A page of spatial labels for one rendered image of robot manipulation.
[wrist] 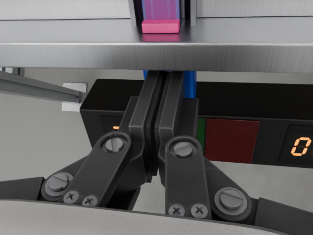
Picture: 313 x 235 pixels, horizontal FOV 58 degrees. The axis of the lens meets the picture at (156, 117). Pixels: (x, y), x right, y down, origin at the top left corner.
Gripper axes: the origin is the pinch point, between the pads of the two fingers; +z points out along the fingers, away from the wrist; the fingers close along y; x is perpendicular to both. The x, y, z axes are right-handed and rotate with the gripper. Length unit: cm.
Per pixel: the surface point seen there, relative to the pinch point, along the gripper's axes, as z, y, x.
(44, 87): 43, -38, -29
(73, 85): 59, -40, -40
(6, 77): 33, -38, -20
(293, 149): 3.4, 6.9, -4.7
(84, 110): 3.5, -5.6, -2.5
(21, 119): 52, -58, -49
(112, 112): 3.5, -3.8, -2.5
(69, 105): 55, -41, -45
